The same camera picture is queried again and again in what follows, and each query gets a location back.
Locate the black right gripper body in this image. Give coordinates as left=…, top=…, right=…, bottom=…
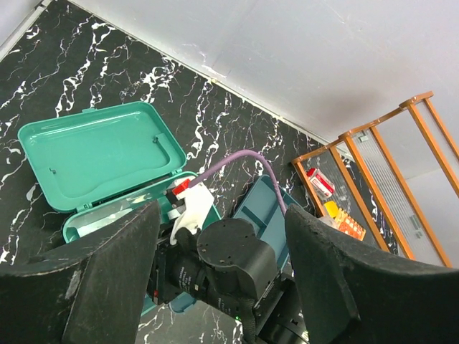
left=146, top=219, right=308, bottom=343

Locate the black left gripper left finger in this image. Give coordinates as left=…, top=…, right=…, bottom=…
left=1, top=201, right=160, bottom=343

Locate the small yellow cap bottle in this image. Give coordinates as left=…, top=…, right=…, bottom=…
left=323, top=201, right=339, bottom=219

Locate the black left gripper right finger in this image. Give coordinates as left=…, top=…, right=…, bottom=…
left=285, top=205, right=458, bottom=343

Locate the clear measuring cup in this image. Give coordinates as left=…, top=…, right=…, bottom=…
left=318, top=216, right=339, bottom=229

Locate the teal medicine kit box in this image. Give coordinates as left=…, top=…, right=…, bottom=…
left=18, top=102, right=219, bottom=243

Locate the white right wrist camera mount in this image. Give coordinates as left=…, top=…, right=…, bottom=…
left=166, top=176, right=214, bottom=245

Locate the orange wooden shelf rack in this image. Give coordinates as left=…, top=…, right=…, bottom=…
left=292, top=91, right=458, bottom=267

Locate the red white medicine box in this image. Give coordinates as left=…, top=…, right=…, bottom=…
left=306, top=168, right=336, bottom=199

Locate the blue divided tray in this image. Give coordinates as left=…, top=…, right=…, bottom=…
left=233, top=175, right=294, bottom=280

